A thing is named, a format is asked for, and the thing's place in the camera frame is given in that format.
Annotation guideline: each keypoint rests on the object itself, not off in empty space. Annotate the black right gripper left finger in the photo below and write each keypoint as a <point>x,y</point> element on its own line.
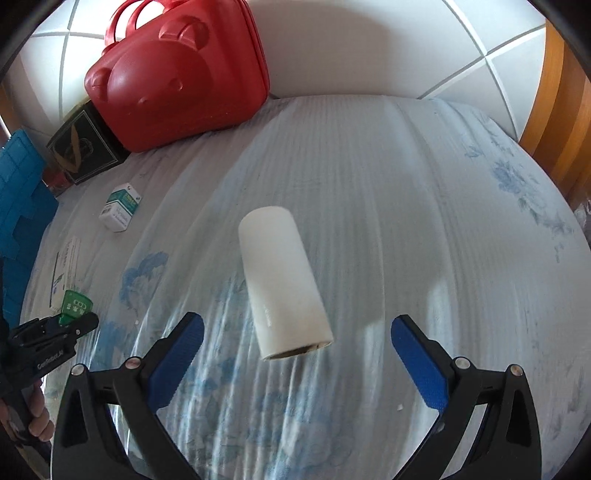
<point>86,444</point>

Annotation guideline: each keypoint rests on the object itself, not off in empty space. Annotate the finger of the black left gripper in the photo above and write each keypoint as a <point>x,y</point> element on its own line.
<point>50,331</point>

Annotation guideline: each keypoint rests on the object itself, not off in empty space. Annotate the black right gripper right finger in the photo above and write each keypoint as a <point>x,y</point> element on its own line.
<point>507,444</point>

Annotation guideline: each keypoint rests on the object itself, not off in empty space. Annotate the green round jar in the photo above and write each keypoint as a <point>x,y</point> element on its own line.
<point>74,306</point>

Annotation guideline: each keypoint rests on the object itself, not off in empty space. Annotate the white lint roller refill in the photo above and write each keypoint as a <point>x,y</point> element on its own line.
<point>287,309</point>

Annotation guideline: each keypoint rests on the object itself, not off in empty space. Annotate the person's left hand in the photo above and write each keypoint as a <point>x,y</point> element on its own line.
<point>41,426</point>

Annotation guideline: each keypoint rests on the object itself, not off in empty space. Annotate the white green medicine box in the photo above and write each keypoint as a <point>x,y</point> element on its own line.
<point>64,273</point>

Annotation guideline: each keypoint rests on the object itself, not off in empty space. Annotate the blue plastic crate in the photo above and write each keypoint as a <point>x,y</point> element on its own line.
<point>27,208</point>

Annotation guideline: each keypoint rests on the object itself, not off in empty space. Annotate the small white teal box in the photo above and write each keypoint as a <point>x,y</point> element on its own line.
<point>119,208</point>

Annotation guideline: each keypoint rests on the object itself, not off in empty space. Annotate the black gift box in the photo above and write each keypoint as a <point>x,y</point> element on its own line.
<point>84,146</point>

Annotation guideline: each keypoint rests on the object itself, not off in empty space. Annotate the red bear-shaped case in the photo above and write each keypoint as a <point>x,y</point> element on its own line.
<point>198,66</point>

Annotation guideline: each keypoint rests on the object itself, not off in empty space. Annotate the brown wooden frame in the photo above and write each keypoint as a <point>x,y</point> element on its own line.
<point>557,133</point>

